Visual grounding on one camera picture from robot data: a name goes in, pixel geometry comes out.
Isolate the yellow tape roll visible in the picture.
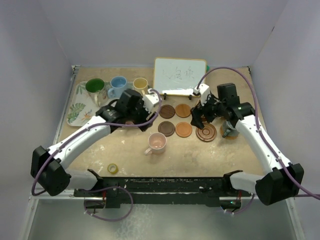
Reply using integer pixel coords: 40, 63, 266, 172
107, 163, 119, 175

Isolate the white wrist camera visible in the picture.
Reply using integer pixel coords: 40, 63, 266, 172
193, 83, 211, 106
142, 88, 162, 113

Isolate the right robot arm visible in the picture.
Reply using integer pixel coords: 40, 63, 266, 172
190, 83, 304, 206

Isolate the light blue mug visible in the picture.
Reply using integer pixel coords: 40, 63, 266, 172
107, 76, 128, 99

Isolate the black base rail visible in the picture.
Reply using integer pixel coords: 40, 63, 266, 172
74, 176, 250, 209

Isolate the dark walnut coaster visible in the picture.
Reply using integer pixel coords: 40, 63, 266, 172
157, 121, 175, 137
159, 104, 176, 119

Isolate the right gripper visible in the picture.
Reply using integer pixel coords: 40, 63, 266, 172
191, 91, 227, 129

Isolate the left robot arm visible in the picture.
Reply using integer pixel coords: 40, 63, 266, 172
30, 88, 161, 196

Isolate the floral serving tray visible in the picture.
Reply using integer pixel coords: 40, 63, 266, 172
66, 81, 151, 129

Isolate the yellow-framed whiteboard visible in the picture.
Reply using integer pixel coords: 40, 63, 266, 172
153, 57, 207, 97

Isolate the light wood coaster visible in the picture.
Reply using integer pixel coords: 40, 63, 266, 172
175, 122, 193, 138
175, 103, 191, 118

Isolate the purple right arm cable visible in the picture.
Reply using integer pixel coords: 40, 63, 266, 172
196, 66, 320, 218

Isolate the pink mug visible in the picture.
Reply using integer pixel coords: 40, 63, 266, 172
144, 132, 167, 156

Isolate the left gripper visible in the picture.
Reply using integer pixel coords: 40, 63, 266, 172
126, 97, 157, 131

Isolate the ringed brown wood coaster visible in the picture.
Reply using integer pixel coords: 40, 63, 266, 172
195, 122, 217, 142

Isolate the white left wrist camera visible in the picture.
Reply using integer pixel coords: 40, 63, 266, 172
142, 88, 162, 113

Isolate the aluminium frame rail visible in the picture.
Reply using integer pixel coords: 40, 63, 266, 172
28, 178, 296, 201

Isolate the pale yellow mug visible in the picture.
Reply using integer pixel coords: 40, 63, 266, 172
133, 77, 149, 96

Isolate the green interior mug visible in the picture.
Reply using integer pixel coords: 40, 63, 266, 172
85, 78, 107, 107

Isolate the grey stoneware cup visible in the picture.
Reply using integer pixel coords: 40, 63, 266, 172
221, 120, 239, 138

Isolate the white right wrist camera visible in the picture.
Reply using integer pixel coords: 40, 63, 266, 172
193, 83, 211, 106

